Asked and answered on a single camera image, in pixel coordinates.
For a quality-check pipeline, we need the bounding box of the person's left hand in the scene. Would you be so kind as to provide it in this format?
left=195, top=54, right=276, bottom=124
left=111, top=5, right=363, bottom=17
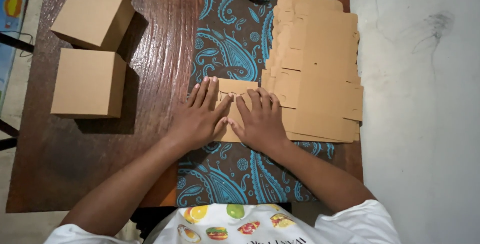
left=166, top=76, right=234, bottom=152

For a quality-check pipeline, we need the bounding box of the person's right hand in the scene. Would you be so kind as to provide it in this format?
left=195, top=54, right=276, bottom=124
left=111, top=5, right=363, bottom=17
left=227, top=87, right=293, bottom=157

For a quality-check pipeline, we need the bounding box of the single cardboard box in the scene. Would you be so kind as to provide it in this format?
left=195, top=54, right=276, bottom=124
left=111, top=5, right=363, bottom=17
left=213, top=78, right=286, bottom=143

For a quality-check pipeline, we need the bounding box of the stack of unfolded cardboard sheets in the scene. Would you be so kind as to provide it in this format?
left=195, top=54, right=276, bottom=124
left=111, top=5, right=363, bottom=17
left=260, top=0, right=364, bottom=143

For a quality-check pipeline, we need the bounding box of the brown blue paisley cloth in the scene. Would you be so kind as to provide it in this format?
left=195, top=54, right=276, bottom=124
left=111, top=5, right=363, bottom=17
left=176, top=0, right=337, bottom=208

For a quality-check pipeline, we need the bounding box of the white fruit print shirt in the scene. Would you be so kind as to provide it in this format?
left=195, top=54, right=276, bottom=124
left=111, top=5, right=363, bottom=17
left=44, top=199, right=402, bottom=244

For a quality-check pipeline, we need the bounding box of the blue colourful printed mat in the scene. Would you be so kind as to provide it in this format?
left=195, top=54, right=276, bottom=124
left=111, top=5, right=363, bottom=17
left=0, top=0, right=30, bottom=114

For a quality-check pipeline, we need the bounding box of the thin black cable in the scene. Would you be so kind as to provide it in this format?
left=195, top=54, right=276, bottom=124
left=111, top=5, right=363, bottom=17
left=0, top=30, right=35, bottom=58

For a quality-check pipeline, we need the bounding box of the black metal frame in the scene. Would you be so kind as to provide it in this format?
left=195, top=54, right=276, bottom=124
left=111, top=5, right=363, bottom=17
left=0, top=32, right=35, bottom=152

